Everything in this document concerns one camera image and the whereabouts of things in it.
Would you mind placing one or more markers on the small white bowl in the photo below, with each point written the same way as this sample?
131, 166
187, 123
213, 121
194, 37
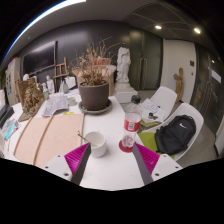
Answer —
71, 101

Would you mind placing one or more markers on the white cabinet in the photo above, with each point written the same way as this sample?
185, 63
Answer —
13, 80

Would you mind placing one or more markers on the brown wood carving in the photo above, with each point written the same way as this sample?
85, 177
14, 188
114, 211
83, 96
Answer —
31, 100

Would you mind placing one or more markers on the grey plant saucer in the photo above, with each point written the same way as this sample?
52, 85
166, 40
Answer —
95, 112

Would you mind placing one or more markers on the small white figurine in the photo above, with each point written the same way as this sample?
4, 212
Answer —
44, 89
50, 85

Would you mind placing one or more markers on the white cup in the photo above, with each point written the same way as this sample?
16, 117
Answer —
98, 146

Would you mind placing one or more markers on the tall white stone statue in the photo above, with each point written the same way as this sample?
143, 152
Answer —
123, 63

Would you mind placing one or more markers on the clear red-labelled drink bottle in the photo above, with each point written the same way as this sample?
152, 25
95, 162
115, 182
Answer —
131, 125

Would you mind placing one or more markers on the black flat box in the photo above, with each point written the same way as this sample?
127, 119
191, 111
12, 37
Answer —
6, 115

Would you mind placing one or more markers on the dried plant in grey pot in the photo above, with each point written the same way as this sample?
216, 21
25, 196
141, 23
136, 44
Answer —
94, 96

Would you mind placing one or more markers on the colourful picture book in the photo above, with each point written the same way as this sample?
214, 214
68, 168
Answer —
9, 128

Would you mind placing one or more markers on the cardboard box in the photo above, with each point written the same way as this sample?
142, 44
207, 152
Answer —
111, 80

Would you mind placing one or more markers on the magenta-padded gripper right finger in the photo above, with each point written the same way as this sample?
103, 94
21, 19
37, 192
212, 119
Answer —
146, 160

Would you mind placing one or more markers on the wooden figure sculpture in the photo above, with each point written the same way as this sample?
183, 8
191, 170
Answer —
180, 83

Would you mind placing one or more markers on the white plastic chair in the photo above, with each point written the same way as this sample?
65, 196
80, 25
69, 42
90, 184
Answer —
190, 110
165, 96
70, 82

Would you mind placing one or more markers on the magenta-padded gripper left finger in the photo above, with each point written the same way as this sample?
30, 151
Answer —
76, 160

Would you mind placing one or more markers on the papers on chair seat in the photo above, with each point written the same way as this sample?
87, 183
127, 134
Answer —
150, 108

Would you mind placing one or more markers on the wooden easel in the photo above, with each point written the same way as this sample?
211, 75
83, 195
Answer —
65, 66

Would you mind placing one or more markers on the green seat cushion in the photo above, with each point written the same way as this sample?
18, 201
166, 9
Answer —
148, 140
146, 124

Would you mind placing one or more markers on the black wall screen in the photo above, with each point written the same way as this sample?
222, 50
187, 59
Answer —
40, 58

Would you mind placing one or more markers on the flat round red coaster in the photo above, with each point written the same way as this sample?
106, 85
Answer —
122, 148

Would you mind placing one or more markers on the red box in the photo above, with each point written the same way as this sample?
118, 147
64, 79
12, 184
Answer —
103, 61

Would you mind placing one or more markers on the metal spoon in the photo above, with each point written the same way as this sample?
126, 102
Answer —
83, 137

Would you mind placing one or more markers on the black backpack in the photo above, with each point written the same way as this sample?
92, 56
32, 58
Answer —
175, 133

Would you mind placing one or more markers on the small yellow tag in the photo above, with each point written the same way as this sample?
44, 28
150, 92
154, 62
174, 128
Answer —
68, 113

